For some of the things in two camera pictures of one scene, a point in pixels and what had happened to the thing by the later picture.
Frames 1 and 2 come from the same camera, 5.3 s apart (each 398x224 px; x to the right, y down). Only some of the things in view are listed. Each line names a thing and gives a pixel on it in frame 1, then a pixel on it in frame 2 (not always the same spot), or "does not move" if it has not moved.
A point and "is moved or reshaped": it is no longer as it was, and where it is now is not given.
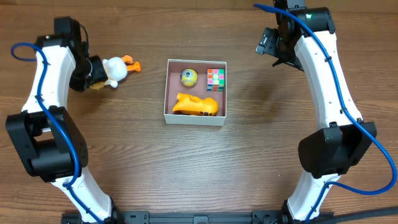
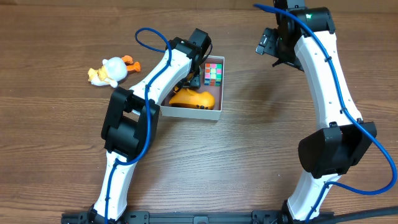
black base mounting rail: [194, 217] does not move
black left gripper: [96, 70] -> [195, 80]
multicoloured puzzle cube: [216, 79] is moved or reshaped
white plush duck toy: [116, 69] does not move
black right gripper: [282, 58] does not move
